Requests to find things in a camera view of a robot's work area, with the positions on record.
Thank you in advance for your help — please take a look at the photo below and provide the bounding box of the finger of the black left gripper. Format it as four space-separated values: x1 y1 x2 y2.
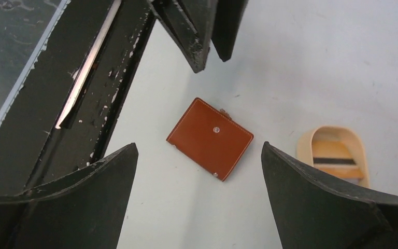
211 0 248 62
149 0 218 73

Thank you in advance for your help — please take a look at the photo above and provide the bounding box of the beige oval card tray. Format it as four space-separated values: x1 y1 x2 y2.
296 126 370 188

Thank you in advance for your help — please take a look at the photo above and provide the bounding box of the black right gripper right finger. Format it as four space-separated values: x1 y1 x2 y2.
261 142 398 248

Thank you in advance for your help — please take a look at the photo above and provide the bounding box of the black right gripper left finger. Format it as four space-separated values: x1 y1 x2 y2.
0 143 138 248

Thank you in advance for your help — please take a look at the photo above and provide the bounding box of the brown leather card holder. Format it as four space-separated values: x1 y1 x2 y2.
166 98 254 182

